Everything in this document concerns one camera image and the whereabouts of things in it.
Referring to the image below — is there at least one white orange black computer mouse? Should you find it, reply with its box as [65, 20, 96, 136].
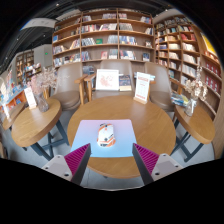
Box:
[96, 122, 117, 148]

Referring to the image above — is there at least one small distant wooden bookshelf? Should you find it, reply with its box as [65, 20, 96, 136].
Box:
[14, 49, 35, 84]

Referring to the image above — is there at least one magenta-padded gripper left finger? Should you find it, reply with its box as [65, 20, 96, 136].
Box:
[41, 143, 92, 186]

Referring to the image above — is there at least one small white sign card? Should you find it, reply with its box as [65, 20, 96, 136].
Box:
[23, 86, 38, 110]

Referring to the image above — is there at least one white framed floral picture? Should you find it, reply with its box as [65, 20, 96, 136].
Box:
[95, 68, 120, 92]

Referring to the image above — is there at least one beige dried flower bouquet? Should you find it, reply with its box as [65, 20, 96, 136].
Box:
[184, 64, 209, 103]

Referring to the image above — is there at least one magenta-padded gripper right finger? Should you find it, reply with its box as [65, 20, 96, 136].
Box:
[131, 143, 183, 186]

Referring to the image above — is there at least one tall wooden bookshelf unit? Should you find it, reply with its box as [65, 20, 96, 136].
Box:
[51, 8, 155, 68]

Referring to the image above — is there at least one colourful book display stand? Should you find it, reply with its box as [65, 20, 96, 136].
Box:
[0, 69, 28, 116]

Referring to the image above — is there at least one dark blue book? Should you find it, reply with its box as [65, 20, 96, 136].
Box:
[118, 74, 133, 92]

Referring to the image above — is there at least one plain glass vase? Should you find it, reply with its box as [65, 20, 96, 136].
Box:
[34, 91, 50, 113]

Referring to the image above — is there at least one glass vase with ribbon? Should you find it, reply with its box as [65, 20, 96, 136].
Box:
[184, 97, 198, 117]

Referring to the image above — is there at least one stack of colourful books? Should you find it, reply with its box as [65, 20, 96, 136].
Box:
[170, 92, 190, 108]

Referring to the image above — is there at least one white sign in wooden base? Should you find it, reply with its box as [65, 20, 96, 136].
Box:
[133, 71, 151, 105]

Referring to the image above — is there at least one pink dried flower bouquet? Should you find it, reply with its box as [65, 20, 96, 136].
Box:
[28, 66, 59, 98]

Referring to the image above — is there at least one brown padded wooden armchair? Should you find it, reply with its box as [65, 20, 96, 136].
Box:
[143, 61, 176, 113]
[49, 62, 88, 112]
[83, 58, 136, 99]

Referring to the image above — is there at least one pink blue gradient mouse pad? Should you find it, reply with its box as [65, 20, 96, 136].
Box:
[70, 118, 138, 159]

